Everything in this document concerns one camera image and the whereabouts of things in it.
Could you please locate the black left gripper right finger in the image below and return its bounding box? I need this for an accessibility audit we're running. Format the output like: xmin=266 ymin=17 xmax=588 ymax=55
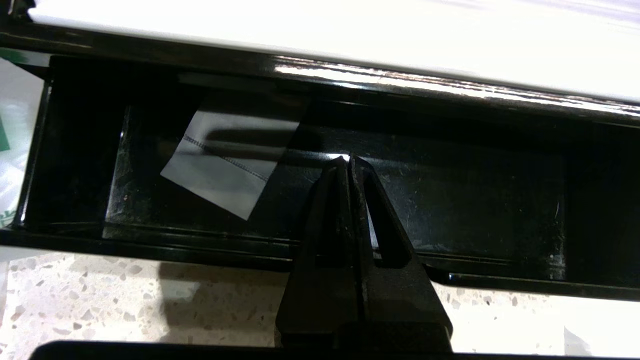
xmin=349 ymin=152 xmax=453 ymax=329

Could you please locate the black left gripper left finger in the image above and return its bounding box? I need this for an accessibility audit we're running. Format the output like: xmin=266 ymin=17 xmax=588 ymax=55
xmin=275 ymin=155 xmax=362 ymax=348

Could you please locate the black glossy box drawer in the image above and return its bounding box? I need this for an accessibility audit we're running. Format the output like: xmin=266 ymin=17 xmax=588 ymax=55
xmin=10 ymin=52 xmax=640 ymax=301

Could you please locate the white paper packet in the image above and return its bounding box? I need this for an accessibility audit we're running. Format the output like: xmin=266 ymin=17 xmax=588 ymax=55
xmin=160 ymin=109 xmax=302 ymax=221

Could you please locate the small sachet with green label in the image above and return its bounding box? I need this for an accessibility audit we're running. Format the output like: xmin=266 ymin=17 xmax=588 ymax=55
xmin=0 ymin=55 xmax=47 ymax=232

